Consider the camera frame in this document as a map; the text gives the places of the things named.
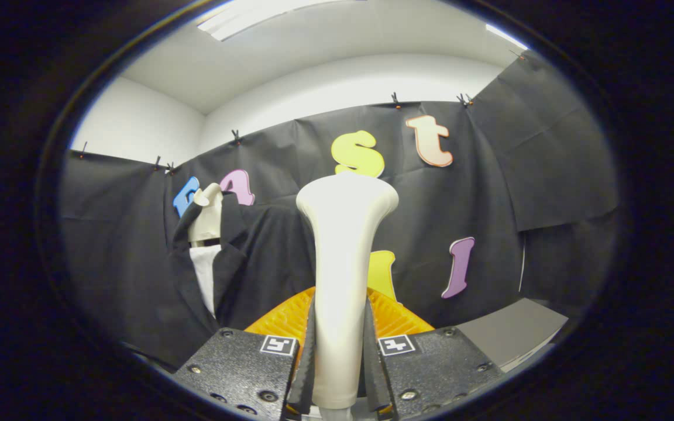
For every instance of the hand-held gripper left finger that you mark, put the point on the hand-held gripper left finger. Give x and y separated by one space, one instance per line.
306 374

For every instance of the white garment steamer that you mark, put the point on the white garment steamer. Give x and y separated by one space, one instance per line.
343 263

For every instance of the white shirt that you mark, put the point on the white shirt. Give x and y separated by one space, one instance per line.
205 275

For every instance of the grey cabinet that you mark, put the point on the grey cabinet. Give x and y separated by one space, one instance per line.
512 330

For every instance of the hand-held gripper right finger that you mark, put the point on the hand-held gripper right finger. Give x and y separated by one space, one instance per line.
374 374

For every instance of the black suit jacket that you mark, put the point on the black suit jacket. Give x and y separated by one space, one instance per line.
267 263

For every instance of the row of black clips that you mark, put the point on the row of black clips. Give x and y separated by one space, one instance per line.
395 100

